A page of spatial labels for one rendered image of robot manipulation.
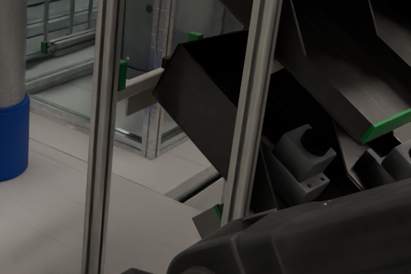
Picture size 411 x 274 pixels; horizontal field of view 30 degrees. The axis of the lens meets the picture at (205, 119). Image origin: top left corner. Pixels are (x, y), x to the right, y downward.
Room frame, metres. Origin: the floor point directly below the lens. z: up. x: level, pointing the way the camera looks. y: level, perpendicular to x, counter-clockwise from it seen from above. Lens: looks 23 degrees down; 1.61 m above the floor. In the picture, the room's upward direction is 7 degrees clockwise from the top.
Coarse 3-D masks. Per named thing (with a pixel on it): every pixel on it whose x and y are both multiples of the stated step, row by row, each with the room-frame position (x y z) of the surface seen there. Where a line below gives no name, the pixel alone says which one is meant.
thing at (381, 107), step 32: (224, 0) 0.71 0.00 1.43; (288, 0) 0.67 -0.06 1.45; (320, 0) 0.79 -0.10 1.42; (352, 0) 0.77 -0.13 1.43; (288, 32) 0.66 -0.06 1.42; (320, 32) 0.74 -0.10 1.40; (352, 32) 0.76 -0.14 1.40; (288, 64) 0.66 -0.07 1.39; (320, 64) 0.69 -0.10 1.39; (352, 64) 0.72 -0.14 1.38; (384, 64) 0.74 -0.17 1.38; (320, 96) 0.63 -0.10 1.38; (352, 96) 0.66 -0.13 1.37; (384, 96) 0.69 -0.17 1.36; (352, 128) 0.61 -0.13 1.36; (384, 128) 0.62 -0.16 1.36
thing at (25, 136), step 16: (0, 112) 1.31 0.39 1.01; (16, 112) 1.33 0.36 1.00; (0, 128) 1.31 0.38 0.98; (16, 128) 1.33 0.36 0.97; (0, 144) 1.31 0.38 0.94; (16, 144) 1.34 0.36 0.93; (0, 160) 1.31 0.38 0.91; (16, 160) 1.34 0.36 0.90; (0, 176) 1.31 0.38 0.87; (16, 176) 1.34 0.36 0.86
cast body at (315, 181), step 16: (304, 128) 0.72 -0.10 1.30; (272, 144) 0.74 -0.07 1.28; (288, 144) 0.70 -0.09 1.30; (304, 144) 0.70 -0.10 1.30; (320, 144) 0.70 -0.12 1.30; (272, 160) 0.71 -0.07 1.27; (288, 160) 0.70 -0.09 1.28; (304, 160) 0.69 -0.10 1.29; (320, 160) 0.69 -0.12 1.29; (272, 176) 0.71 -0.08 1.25; (288, 176) 0.70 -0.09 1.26; (304, 176) 0.68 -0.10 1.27; (320, 176) 0.71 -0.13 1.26; (288, 192) 0.69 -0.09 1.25; (304, 192) 0.68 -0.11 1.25; (320, 192) 0.72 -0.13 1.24
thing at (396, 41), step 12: (372, 0) 0.89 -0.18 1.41; (384, 0) 0.91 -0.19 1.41; (396, 0) 0.90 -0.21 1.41; (408, 0) 0.89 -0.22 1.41; (384, 12) 0.88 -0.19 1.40; (396, 12) 0.89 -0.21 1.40; (408, 12) 0.89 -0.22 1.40; (384, 24) 0.85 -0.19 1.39; (396, 24) 0.86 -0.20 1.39; (408, 24) 0.88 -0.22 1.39; (384, 36) 0.82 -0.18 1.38; (396, 36) 0.84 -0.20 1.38; (408, 36) 0.85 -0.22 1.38; (396, 48) 0.81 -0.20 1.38; (408, 48) 0.82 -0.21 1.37; (408, 60) 0.80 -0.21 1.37
